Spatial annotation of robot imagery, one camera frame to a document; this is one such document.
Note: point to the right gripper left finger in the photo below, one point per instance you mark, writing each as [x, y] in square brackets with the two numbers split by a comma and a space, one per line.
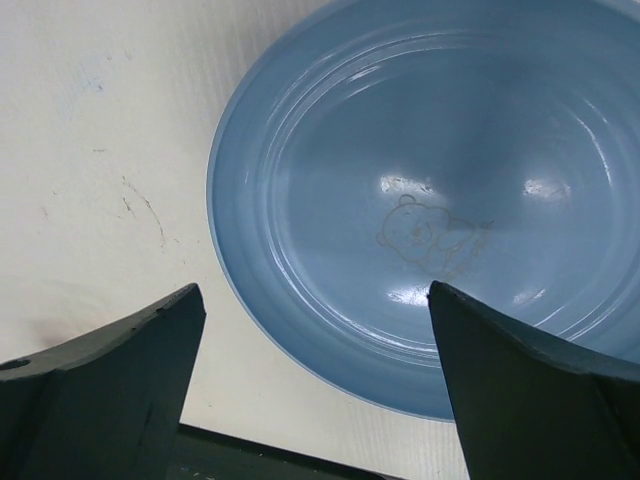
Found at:
[107, 404]

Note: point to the blue plastic plate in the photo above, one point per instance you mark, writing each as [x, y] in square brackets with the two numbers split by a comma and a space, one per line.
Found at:
[379, 146]

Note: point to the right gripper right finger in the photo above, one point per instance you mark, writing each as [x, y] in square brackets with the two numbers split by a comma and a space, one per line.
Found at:
[529, 405]

